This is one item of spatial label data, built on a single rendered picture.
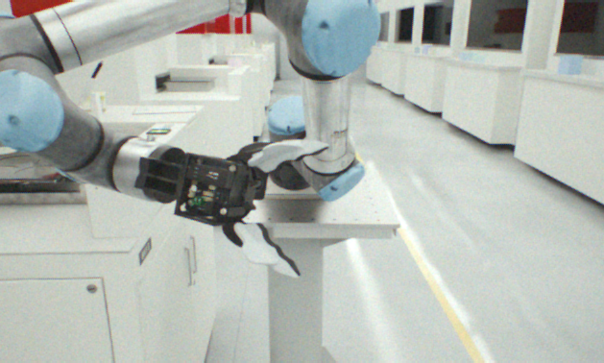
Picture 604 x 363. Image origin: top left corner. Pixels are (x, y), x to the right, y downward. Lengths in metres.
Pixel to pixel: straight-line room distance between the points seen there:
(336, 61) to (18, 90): 0.39
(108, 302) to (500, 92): 4.85
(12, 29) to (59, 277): 0.55
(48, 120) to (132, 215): 0.50
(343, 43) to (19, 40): 0.40
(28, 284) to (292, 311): 0.64
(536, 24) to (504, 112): 0.90
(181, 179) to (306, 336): 0.93
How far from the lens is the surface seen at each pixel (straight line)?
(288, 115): 1.05
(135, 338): 1.09
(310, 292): 1.31
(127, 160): 0.59
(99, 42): 0.67
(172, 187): 0.56
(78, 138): 0.58
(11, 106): 0.55
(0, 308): 1.15
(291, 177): 1.16
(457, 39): 7.47
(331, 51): 0.66
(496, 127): 5.50
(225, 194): 0.51
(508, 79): 5.46
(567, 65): 4.41
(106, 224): 1.05
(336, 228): 1.06
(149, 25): 0.68
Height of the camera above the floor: 1.22
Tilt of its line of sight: 18 degrees down
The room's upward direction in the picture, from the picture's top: straight up
